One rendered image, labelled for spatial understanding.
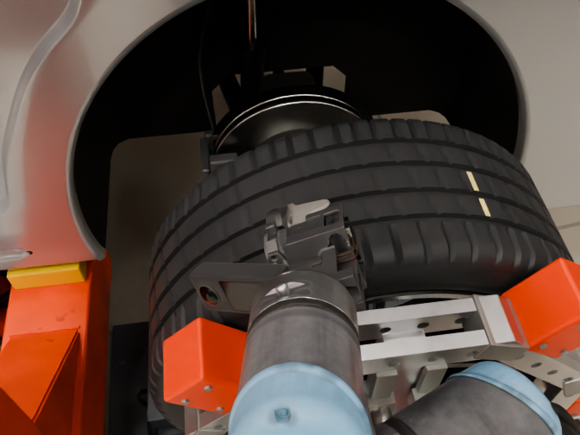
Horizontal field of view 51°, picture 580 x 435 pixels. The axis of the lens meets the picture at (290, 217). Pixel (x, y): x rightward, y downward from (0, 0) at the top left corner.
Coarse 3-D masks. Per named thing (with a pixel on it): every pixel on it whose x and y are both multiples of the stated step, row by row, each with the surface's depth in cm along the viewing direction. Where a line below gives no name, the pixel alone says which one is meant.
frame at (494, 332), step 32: (384, 320) 68; (416, 320) 69; (448, 320) 70; (480, 320) 68; (512, 320) 69; (384, 352) 66; (416, 352) 66; (448, 352) 67; (480, 352) 68; (512, 352) 69; (576, 352) 81; (544, 384) 92; (576, 384) 80; (192, 416) 77; (224, 416) 73
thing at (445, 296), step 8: (376, 296) 73; (384, 296) 73; (392, 296) 73; (400, 296) 73; (408, 296) 73; (416, 296) 74; (424, 296) 74; (432, 296) 74; (440, 296) 75; (448, 296) 75; (456, 296) 75; (464, 296) 75; (368, 304) 74; (376, 304) 78; (384, 304) 78; (408, 304) 122; (416, 304) 121; (360, 344) 87; (480, 360) 98; (488, 360) 98; (496, 360) 99; (448, 368) 111; (456, 368) 110; (464, 368) 108; (448, 376) 110; (440, 384) 107
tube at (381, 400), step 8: (376, 376) 68; (384, 376) 68; (392, 376) 69; (376, 384) 70; (384, 384) 70; (392, 384) 70; (376, 392) 72; (384, 392) 72; (392, 392) 74; (368, 400) 73; (376, 400) 73; (384, 400) 73; (392, 400) 73; (376, 408) 73; (384, 408) 73; (392, 408) 74; (376, 416) 73; (384, 416) 73; (376, 424) 72
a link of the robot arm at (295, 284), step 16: (288, 272) 50; (304, 272) 50; (272, 288) 49; (288, 288) 48; (304, 288) 48; (320, 288) 48; (336, 288) 49; (256, 304) 49; (272, 304) 47; (336, 304) 47; (352, 304) 50; (352, 320) 47
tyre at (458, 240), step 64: (320, 128) 80; (384, 128) 79; (448, 128) 82; (192, 192) 85; (256, 192) 77; (320, 192) 73; (384, 192) 73; (448, 192) 74; (512, 192) 80; (192, 256) 79; (256, 256) 72; (384, 256) 67; (448, 256) 68; (512, 256) 71; (192, 320) 74
